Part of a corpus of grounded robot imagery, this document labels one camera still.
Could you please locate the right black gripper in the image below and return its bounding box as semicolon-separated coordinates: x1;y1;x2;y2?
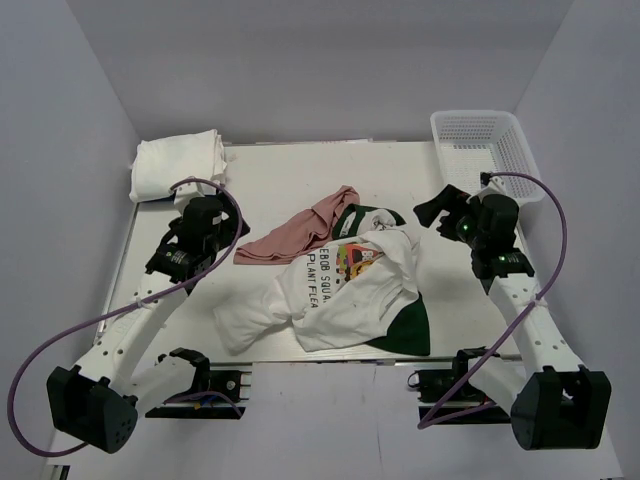
414;184;487;250

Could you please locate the pink mario t shirt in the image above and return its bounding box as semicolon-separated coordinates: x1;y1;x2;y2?
233;185;360;265

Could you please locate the white green spongebob t shirt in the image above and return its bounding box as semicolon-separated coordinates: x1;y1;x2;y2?
214;204;431;356

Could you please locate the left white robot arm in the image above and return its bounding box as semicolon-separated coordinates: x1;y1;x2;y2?
46;193;249;453

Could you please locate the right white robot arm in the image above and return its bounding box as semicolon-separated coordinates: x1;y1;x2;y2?
414;178;611;450

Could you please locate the folded white t shirt stack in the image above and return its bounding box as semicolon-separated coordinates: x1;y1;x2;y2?
129;129;227;203

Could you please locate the white plastic basket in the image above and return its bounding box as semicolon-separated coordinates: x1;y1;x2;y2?
430;110;540;193

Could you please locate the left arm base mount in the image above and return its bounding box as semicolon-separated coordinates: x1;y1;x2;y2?
145;348;251;420

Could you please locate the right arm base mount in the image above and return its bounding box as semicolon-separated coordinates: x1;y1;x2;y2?
407;349;515;426

